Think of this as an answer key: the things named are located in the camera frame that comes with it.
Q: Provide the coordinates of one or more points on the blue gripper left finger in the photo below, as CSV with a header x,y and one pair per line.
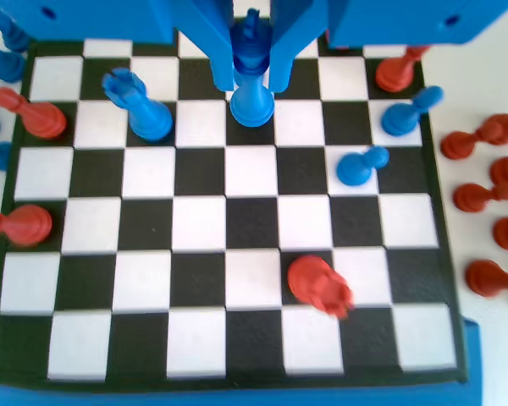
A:
x,y
211,25

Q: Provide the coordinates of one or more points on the blue king piece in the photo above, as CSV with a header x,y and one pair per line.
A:
x,y
252,105

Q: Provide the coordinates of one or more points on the blue chess rook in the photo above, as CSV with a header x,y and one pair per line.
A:
x,y
150,120

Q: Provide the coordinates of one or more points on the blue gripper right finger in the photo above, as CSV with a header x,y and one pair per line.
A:
x,y
292,25

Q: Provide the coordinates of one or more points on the blue chess pawn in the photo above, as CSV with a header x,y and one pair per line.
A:
x,y
355,169
400,118

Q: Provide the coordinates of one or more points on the black and white chessboard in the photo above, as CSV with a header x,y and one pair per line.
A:
x,y
199,224

